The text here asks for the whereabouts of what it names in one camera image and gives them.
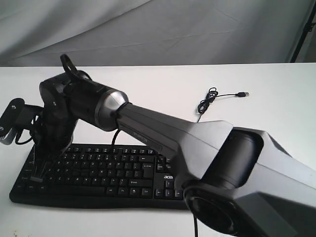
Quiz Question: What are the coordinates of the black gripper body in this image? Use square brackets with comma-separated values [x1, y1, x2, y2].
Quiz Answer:
[31, 116, 78, 160]

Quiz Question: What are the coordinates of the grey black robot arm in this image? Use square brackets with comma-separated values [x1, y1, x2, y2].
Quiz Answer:
[37, 54, 316, 237]

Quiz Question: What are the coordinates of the black acer keyboard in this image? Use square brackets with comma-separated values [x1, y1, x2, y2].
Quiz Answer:
[9, 144, 187, 210]

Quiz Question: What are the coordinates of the grey backdrop cloth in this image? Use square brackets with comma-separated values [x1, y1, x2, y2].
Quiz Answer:
[0, 0, 314, 67]

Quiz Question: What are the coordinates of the black tripod stand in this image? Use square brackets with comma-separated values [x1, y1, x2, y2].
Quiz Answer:
[290, 1, 316, 63]

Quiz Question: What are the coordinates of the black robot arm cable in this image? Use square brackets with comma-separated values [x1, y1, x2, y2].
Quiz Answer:
[14, 116, 44, 145]

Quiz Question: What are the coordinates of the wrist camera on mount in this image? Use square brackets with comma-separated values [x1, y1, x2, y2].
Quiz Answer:
[0, 98, 43, 145]

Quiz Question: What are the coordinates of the black USB cable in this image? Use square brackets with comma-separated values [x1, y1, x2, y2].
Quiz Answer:
[196, 87, 250, 123]

